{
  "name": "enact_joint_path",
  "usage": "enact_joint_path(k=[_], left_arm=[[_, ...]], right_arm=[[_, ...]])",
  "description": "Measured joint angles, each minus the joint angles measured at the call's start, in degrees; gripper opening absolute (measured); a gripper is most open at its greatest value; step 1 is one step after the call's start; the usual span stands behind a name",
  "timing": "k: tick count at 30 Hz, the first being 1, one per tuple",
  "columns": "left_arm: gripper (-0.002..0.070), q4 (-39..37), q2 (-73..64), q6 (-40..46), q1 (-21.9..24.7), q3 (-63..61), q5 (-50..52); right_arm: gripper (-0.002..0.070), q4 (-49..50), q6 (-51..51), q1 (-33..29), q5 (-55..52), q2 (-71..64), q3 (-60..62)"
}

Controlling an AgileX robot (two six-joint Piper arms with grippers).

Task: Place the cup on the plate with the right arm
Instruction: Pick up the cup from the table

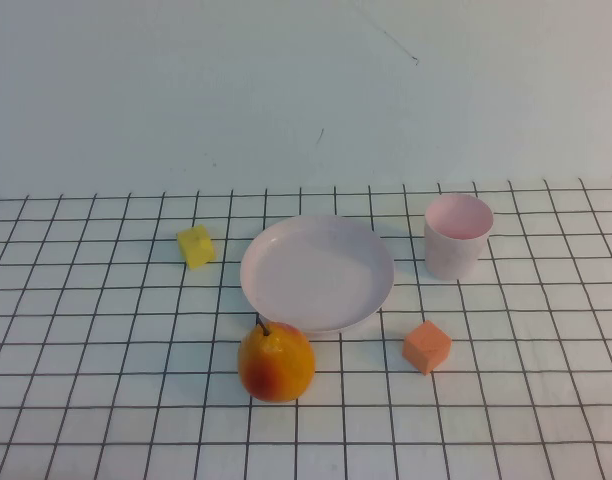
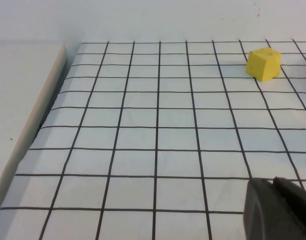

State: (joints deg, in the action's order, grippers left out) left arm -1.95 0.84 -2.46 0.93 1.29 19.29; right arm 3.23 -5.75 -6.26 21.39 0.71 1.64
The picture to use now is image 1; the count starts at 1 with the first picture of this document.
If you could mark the pale pink plastic cup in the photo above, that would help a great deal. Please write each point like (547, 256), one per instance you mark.
(453, 250)

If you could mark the pale pink round plate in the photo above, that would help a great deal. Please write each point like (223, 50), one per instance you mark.
(316, 275)

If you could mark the yellow cube block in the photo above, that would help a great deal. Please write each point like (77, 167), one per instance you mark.
(196, 246)

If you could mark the yellow orange pear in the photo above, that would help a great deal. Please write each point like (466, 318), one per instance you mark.
(276, 367)

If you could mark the orange cube block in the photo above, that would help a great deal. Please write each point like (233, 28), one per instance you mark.
(426, 347)

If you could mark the white black-grid tablecloth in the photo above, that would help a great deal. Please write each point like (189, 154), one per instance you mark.
(136, 350)

